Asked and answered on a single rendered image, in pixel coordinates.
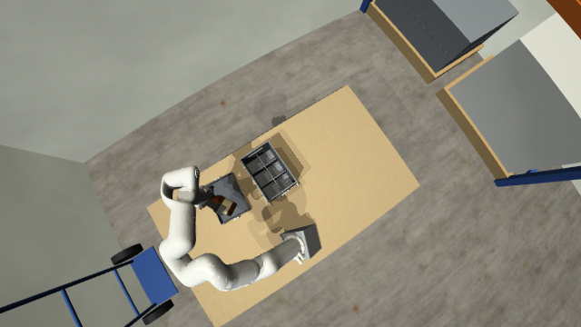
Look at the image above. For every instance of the dark brown bottle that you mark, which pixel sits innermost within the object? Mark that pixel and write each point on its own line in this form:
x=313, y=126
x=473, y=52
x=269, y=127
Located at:
x=226, y=202

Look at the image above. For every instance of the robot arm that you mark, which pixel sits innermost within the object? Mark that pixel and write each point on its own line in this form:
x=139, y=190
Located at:
x=208, y=266

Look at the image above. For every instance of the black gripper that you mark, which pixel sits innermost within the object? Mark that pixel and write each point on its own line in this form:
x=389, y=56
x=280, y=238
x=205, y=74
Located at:
x=209, y=193

